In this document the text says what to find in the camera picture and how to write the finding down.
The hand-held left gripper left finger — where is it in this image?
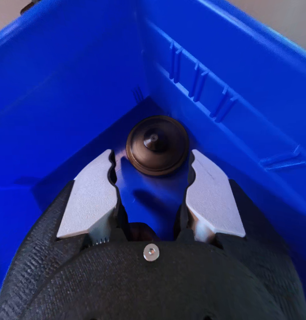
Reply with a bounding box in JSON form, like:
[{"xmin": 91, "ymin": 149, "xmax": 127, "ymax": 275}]
[{"xmin": 56, "ymin": 149, "xmax": 130, "ymax": 244}]

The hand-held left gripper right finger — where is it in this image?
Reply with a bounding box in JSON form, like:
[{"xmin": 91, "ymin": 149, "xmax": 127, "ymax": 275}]
[{"xmin": 174, "ymin": 149, "xmax": 246, "ymax": 243}]

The black bottle lid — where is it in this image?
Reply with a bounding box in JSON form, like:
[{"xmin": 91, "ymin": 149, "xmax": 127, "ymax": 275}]
[{"xmin": 125, "ymin": 115, "xmax": 190, "ymax": 176}]

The blue plastic bin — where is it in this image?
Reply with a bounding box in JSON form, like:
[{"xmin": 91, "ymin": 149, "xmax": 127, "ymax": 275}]
[{"xmin": 0, "ymin": 0, "xmax": 306, "ymax": 308}]

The person's left hand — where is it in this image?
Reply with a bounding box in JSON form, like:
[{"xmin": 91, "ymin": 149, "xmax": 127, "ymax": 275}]
[{"xmin": 129, "ymin": 222, "xmax": 159, "ymax": 242}]

